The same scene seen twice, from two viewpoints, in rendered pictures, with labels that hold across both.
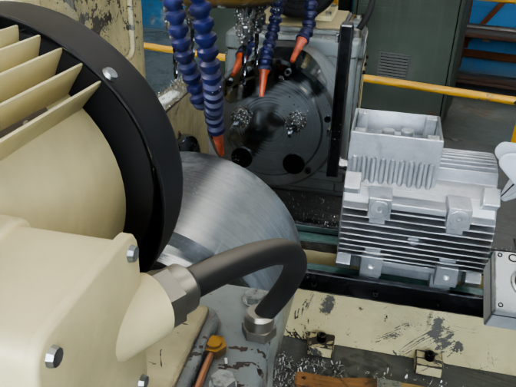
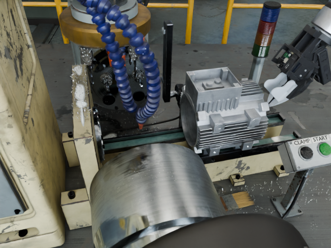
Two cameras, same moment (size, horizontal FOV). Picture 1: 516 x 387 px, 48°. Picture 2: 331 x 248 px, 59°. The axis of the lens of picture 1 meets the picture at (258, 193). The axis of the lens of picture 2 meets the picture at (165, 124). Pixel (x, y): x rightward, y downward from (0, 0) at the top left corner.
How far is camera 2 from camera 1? 34 cm
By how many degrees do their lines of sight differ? 26
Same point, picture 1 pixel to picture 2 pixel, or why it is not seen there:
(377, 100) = not seen: hidden behind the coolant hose
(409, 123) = (213, 73)
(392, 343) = (220, 176)
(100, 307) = not seen: outside the picture
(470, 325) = (253, 159)
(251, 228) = (206, 185)
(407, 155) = (225, 96)
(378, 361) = (216, 186)
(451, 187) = (244, 105)
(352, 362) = not seen: hidden behind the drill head
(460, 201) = (252, 112)
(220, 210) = (192, 184)
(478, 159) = (251, 86)
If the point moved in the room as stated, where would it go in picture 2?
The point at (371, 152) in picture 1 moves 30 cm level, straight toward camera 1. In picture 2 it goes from (208, 99) to (267, 197)
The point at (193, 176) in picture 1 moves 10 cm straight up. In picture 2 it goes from (163, 166) to (164, 122)
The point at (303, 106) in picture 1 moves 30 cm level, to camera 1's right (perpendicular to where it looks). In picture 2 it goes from (140, 65) to (219, 48)
